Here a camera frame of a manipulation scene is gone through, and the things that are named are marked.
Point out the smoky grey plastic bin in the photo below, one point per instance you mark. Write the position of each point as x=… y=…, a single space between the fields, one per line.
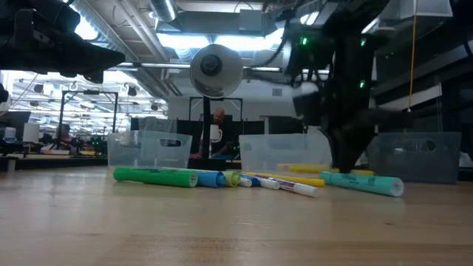
x=443 y=162

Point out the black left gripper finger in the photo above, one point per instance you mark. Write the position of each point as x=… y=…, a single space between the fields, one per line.
x=85 y=55

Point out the yellow thick highlighter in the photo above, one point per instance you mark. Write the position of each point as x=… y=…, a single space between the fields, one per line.
x=310 y=181

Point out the yellow thin marker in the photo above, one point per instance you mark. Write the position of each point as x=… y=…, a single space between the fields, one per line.
x=314 y=170
x=295 y=165

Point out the light green thick highlighter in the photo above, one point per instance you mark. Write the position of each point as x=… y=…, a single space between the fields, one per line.
x=232 y=179

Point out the dark computer monitor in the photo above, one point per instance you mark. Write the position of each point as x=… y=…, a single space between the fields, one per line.
x=15 y=120

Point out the blue thin marker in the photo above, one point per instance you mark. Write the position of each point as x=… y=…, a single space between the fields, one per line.
x=255 y=180

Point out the dark green thick highlighter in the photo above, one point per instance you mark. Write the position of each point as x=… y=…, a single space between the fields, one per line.
x=155 y=177

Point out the maroon thin marker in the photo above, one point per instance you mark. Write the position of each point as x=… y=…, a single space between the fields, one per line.
x=295 y=187

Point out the blue thick highlighter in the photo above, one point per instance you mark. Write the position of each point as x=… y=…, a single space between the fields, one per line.
x=210 y=179

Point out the clear plastic bin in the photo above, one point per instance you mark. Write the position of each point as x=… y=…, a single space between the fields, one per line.
x=148 y=151
x=281 y=151

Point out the black metal rig frame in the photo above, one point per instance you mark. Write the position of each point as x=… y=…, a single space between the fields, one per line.
x=88 y=92
x=229 y=98

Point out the black partition panels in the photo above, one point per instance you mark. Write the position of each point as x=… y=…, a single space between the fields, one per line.
x=251 y=127

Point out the white mug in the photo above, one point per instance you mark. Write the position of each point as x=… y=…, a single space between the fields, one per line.
x=215 y=133

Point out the black aluminium table frame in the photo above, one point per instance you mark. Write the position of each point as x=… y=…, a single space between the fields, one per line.
x=55 y=162

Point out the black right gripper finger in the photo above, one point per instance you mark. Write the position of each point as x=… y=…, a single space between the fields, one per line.
x=353 y=153
x=340 y=155

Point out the person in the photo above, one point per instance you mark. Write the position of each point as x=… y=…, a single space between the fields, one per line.
x=64 y=133
x=218 y=114

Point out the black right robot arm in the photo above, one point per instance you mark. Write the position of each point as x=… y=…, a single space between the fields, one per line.
x=351 y=55

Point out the teal thick highlighter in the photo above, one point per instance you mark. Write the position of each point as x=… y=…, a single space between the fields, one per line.
x=362 y=183

